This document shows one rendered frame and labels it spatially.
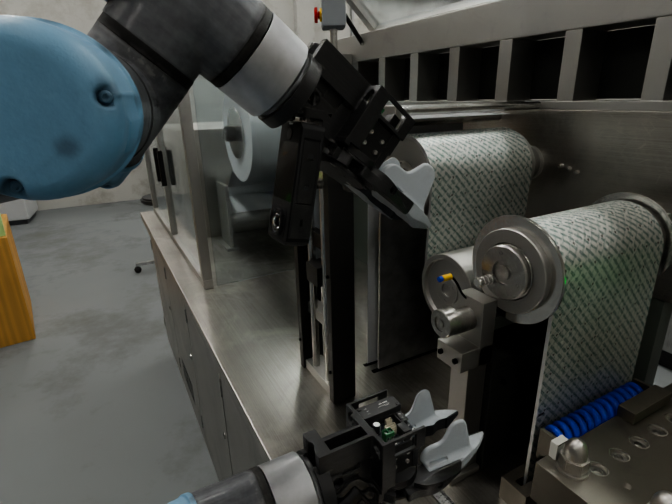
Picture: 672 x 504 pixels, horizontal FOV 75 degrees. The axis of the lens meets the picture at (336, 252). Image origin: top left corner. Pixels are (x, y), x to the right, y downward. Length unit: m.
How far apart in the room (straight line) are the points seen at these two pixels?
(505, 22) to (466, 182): 0.41
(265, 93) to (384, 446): 0.33
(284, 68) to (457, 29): 0.84
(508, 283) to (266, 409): 0.53
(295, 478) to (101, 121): 0.35
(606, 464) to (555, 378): 0.11
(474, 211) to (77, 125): 0.69
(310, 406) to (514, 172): 0.59
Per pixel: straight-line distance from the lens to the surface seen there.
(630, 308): 0.78
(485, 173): 0.81
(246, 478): 0.46
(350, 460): 0.47
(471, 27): 1.14
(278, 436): 0.86
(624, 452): 0.73
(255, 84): 0.37
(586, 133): 0.94
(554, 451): 0.67
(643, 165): 0.89
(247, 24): 0.37
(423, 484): 0.51
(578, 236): 0.65
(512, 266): 0.60
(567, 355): 0.69
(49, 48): 0.22
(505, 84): 1.06
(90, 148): 0.22
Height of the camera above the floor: 1.47
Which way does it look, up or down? 20 degrees down
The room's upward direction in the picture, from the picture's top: 1 degrees counter-clockwise
